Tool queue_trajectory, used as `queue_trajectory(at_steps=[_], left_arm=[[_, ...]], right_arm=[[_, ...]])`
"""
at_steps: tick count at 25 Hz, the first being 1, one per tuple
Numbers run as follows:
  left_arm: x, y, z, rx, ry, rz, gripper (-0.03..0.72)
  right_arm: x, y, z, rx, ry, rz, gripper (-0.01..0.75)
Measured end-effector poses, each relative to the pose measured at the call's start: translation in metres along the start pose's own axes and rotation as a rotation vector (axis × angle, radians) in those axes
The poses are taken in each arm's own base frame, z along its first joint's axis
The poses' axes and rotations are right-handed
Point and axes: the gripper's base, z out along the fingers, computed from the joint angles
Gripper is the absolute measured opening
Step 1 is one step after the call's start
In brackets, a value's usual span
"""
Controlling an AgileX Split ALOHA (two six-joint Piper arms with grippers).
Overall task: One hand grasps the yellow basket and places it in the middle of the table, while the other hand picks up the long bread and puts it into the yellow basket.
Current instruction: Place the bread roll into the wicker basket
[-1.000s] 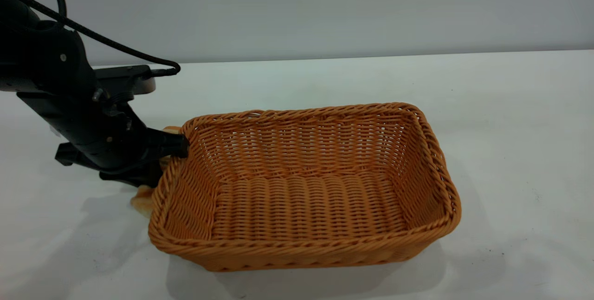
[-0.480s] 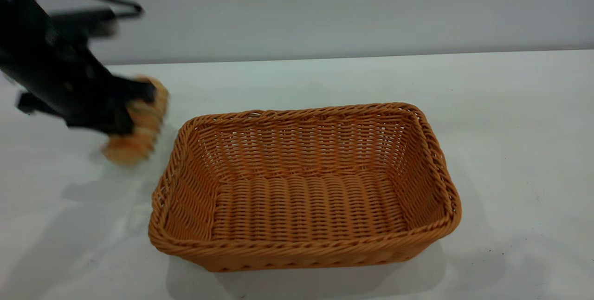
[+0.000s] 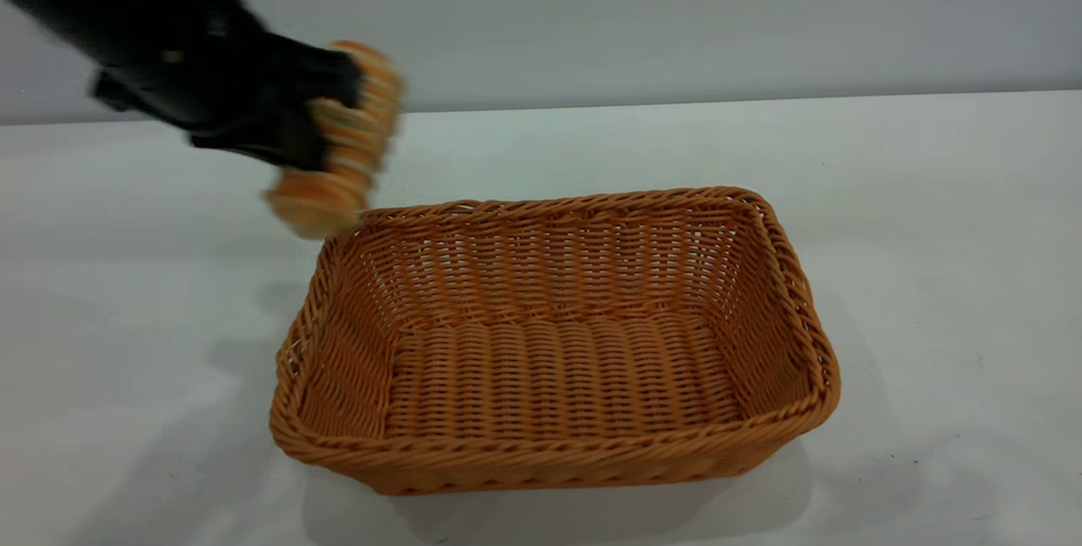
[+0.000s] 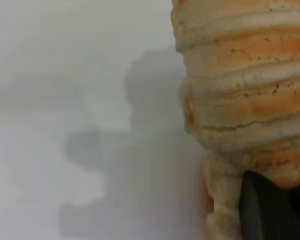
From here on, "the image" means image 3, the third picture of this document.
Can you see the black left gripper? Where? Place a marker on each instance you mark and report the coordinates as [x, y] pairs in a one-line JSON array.
[[211, 73]]

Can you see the striped orange bread roll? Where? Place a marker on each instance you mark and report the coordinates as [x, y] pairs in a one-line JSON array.
[[355, 140]]

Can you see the orange woven wicker basket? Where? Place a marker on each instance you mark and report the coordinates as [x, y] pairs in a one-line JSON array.
[[558, 377]]

